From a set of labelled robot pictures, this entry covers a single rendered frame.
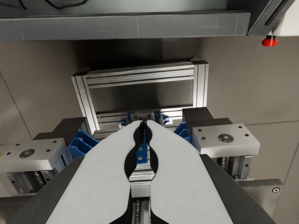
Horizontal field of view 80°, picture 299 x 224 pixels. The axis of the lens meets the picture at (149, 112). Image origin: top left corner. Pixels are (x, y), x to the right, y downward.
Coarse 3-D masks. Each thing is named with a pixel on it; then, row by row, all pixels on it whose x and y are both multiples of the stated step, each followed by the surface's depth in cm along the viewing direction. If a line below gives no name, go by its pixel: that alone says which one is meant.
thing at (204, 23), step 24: (0, 24) 33; (24, 24) 33; (48, 24) 33; (72, 24) 33; (96, 24) 33; (120, 24) 33; (144, 24) 33; (168, 24) 33; (192, 24) 33; (216, 24) 33; (240, 24) 33
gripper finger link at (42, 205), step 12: (84, 156) 9; (72, 168) 8; (60, 180) 8; (48, 192) 7; (60, 192) 7; (24, 204) 7; (36, 204) 7; (48, 204) 7; (12, 216) 6; (24, 216) 6; (36, 216) 6; (48, 216) 6
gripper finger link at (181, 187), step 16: (160, 128) 11; (160, 144) 10; (176, 144) 9; (160, 160) 8; (176, 160) 8; (192, 160) 8; (160, 176) 8; (176, 176) 8; (192, 176) 8; (208, 176) 8; (160, 192) 7; (176, 192) 7; (192, 192) 7; (208, 192) 7; (160, 208) 6; (176, 208) 6; (192, 208) 6; (208, 208) 6; (224, 208) 6
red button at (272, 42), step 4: (268, 36) 48; (272, 36) 47; (264, 40) 48; (268, 40) 48; (272, 40) 47; (276, 40) 47; (264, 44) 49; (268, 44) 48; (272, 44) 47; (276, 44) 48
